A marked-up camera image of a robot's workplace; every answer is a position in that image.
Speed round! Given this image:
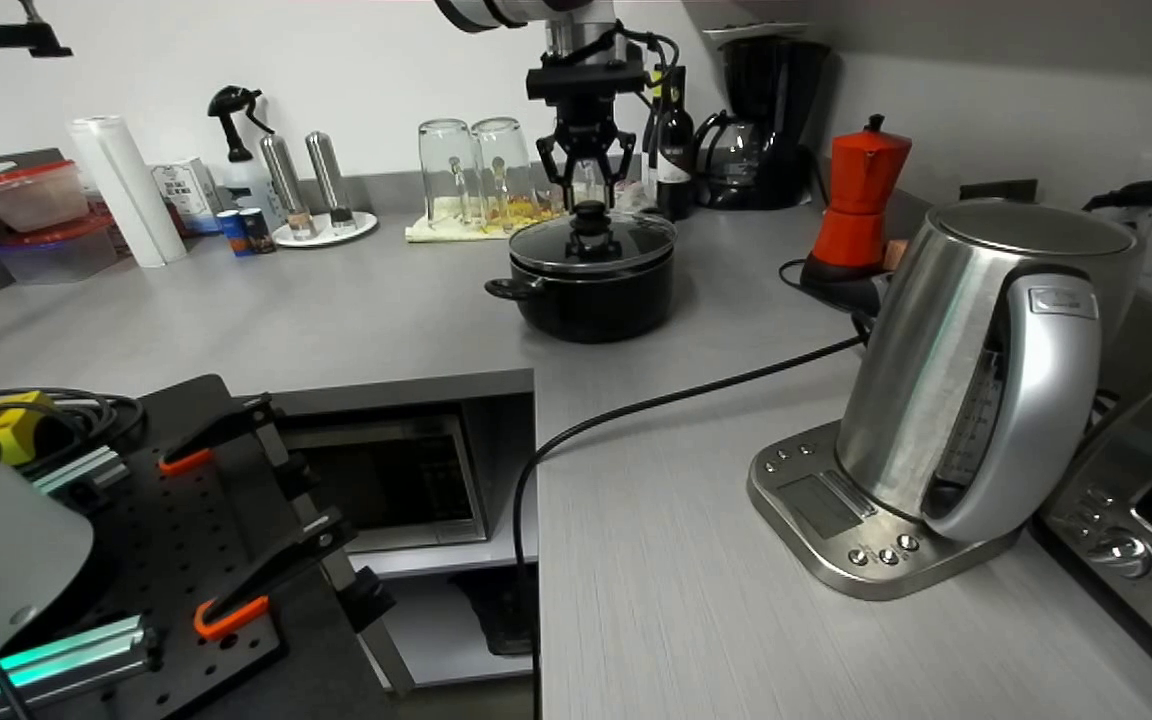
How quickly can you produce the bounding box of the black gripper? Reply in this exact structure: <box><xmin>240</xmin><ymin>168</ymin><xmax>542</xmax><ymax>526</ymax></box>
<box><xmin>525</xmin><ymin>43</ymin><xmax>650</xmax><ymax>210</ymax></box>

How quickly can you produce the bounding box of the glass lid with black knob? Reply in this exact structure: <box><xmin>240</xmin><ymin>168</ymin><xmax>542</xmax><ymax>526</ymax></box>
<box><xmin>507</xmin><ymin>198</ymin><xmax>674</xmax><ymax>286</ymax></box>

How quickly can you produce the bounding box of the clear drinking glass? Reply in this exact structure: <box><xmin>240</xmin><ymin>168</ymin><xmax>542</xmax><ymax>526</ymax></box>
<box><xmin>469</xmin><ymin>113</ymin><xmax>536</xmax><ymax>223</ymax></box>
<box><xmin>414</xmin><ymin>116</ymin><xmax>479</xmax><ymax>233</ymax></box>

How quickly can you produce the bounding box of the black cooking pot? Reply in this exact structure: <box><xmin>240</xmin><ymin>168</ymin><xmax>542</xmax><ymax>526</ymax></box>
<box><xmin>485</xmin><ymin>215</ymin><xmax>674</xmax><ymax>343</ymax></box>

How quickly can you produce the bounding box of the red moka pot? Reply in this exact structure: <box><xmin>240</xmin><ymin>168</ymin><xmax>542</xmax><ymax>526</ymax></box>
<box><xmin>809</xmin><ymin>113</ymin><xmax>914</xmax><ymax>276</ymax></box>

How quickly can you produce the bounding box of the dark bottle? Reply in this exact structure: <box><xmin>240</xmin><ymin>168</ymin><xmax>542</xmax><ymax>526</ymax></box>
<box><xmin>647</xmin><ymin>65</ymin><xmax>701</xmax><ymax>223</ymax></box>

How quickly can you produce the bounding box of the yellow drying mat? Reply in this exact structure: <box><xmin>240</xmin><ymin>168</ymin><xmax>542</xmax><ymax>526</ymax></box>
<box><xmin>403</xmin><ymin>198</ymin><xmax>569</xmax><ymax>248</ymax></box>

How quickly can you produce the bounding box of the black coffee maker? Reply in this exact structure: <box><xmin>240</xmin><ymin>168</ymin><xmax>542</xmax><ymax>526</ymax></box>
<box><xmin>692</xmin><ymin>31</ymin><xmax>841</xmax><ymax>211</ymax></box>

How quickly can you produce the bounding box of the steel pepper grinder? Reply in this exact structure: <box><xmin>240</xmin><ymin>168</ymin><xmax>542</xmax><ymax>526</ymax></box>
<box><xmin>256</xmin><ymin>131</ymin><xmax>315</xmax><ymax>241</ymax></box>
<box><xmin>302</xmin><ymin>129</ymin><xmax>354</xmax><ymax>223</ymax></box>

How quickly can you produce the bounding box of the white round tray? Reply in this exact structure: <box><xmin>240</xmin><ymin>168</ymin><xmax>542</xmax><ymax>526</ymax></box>
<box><xmin>268</xmin><ymin>210</ymin><xmax>382</xmax><ymax>252</ymax></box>

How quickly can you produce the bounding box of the small dark can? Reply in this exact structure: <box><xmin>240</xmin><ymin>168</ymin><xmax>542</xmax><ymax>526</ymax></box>
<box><xmin>212</xmin><ymin>203</ymin><xmax>279</xmax><ymax>258</ymax></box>

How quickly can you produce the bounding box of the spray bottle with black trigger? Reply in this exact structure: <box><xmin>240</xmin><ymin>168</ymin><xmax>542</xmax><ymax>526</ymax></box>
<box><xmin>208</xmin><ymin>83</ymin><xmax>275</xmax><ymax>210</ymax></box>

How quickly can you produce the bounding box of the stainless steel electric kettle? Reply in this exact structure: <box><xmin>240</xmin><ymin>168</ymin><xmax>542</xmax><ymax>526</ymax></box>
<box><xmin>833</xmin><ymin>199</ymin><xmax>1149</xmax><ymax>550</ymax></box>

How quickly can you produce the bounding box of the silver kettle base with buttons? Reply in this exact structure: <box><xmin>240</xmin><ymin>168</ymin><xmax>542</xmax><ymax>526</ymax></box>
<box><xmin>748</xmin><ymin>422</ymin><xmax>1047</xmax><ymax>602</ymax></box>

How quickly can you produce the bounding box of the black plug in white outlet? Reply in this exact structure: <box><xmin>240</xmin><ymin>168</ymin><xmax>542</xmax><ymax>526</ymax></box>
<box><xmin>1085</xmin><ymin>158</ymin><xmax>1152</xmax><ymax>233</ymax></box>

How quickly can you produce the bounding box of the red lidded plastic container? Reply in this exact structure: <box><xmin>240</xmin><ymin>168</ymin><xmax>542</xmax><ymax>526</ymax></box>
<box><xmin>0</xmin><ymin>158</ymin><xmax>121</xmax><ymax>243</ymax></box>

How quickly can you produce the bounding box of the black perforated board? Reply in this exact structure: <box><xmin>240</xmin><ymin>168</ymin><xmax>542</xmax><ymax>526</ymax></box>
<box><xmin>6</xmin><ymin>374</ymin><xmax>401</xmax><ymax>720</ymax></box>

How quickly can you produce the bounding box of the yellow tool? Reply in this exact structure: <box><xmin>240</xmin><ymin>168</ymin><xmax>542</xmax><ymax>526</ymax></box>
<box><xmin>0</xmin><ymin>388</ymin><xmax>57</xmax><ymax>473</ymax></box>

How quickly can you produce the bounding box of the stainless steel toaster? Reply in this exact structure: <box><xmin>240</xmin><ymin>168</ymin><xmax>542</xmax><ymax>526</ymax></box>
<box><xmin>1032</xmin><ymin>352</ymin><xmax>1152</xmax><ymax>711</ymax></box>

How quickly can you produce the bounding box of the grey metal plate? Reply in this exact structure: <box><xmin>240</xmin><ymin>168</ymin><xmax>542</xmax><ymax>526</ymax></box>
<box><xmin>0</xmin><ymin>455</ymin><xmax>95</xmax><ymax>655</ymax></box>

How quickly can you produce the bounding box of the aluminium extrusion bar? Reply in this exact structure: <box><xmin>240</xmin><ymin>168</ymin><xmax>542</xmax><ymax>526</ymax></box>
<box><xmin>0</xmin><ymin>611</ymin><xmax>160</xmax><ymax>711</ymax></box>

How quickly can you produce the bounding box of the black power cable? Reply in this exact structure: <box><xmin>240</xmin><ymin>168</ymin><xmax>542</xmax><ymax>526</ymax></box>
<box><xmin>507</xmin><ymin>332</ymin><xmax>867</xmax><ymax>720</ymax></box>

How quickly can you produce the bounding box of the black wall outlet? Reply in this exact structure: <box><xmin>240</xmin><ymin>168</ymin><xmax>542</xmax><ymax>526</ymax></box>
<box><xmin>957</xmin><ymin>175</ymin><xmax>1038</xmax><ymax>210</ymax></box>

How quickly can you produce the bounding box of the black clamp with orange handle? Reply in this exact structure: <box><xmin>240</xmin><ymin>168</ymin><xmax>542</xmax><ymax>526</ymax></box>
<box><xmin>153</xmin><ymin>391</ymin><xmax>289</xmax><ymax>485</ymax></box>
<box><xmin>193</xmin><ymin>509</ymin><xmax>401</xmax><ymax>646</ymax></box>

